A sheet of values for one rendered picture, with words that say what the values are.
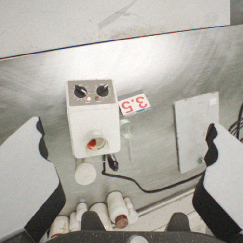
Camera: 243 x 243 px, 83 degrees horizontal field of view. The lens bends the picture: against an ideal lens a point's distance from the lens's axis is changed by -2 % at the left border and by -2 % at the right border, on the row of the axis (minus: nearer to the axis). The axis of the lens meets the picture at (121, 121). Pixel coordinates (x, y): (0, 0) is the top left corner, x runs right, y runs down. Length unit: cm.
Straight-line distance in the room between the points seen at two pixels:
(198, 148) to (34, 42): 65
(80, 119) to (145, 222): 47
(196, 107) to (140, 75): 25
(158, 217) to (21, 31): 74
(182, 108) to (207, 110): 12
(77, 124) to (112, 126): 8
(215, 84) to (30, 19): 62
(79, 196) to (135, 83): 42
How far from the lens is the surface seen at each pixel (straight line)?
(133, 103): 44
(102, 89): 37
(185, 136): 59
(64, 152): 47
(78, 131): 36
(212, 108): 65
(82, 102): 37
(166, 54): 52
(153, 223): 65
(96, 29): 46
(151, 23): 51
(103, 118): 35
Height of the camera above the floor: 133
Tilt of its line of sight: 69 degrees down
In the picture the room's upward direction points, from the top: 130 degrees clockwise
